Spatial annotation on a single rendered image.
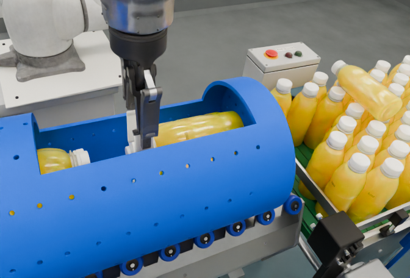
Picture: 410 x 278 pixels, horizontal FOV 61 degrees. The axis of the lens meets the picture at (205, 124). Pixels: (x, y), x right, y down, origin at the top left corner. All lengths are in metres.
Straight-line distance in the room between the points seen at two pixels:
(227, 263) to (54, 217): 0.44
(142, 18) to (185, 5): 3.41
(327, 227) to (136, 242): 0.40
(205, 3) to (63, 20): 3.04
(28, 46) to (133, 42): 0.61
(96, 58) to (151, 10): 0.71
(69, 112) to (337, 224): 0.76
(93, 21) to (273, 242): 0.74
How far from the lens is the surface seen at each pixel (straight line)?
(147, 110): 0.48
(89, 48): 1.16
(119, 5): 0.42
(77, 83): 1.02
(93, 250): 0.55
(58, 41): 1.03
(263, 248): 0.87
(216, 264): 0.81
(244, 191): 0.59
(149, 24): 0.43
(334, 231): 0.78
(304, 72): 1.09
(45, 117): 1.06
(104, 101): 1.07
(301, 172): 0.89
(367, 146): 0.85
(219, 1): 4.03
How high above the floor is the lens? 1.60
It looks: 42 degrees down
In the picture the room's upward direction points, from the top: 9 degrees clockwise
